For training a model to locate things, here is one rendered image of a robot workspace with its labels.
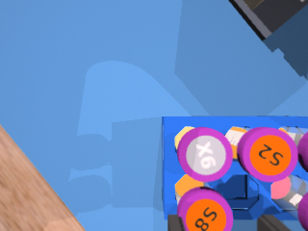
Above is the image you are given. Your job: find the blue bench mat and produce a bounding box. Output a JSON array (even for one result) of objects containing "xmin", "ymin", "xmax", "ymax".
[{"xmin": 0, "ymin": 0, "xmax": 308, "ymax": 231}]

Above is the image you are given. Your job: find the blue tube rack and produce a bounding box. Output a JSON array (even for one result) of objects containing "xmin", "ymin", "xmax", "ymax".
[{"xmin": 162, "ymin": 116, "xmax": 308, "ymax": 220}]

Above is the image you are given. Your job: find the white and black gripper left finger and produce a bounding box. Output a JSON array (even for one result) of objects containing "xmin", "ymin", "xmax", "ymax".
[{"xmin": 167, "ymin": 214, "xmax": 186, "ymax": 231}]

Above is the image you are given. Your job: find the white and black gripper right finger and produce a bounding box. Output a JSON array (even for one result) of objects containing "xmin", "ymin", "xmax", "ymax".
[{"xmin": 257, "ymin": 215, "xmax": 292, "ymax": 231}]

